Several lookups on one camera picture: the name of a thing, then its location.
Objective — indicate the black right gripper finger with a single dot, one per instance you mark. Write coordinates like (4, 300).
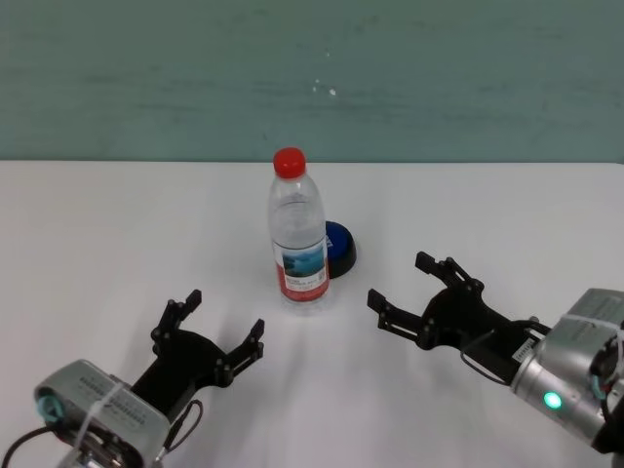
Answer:
(458, 275)
(400, 319)

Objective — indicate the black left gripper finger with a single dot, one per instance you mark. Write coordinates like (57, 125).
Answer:
(170, 324)
(244, 356)

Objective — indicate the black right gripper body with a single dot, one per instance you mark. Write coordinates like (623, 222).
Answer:
(468, 322)

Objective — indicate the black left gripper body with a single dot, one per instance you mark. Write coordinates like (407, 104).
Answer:
(187, 365)

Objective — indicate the blue push button black base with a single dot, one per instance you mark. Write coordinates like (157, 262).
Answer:
(341, 246)

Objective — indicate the clear water bottle red cap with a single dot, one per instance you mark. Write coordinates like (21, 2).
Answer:
(297, 236)

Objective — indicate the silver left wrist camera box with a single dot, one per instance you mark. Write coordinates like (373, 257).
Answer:
(127, 414)

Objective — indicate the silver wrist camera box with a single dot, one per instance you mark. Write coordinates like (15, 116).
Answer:
(597, 307)
(127, 414)

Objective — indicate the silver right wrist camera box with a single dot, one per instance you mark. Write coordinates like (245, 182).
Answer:
(597, 307)

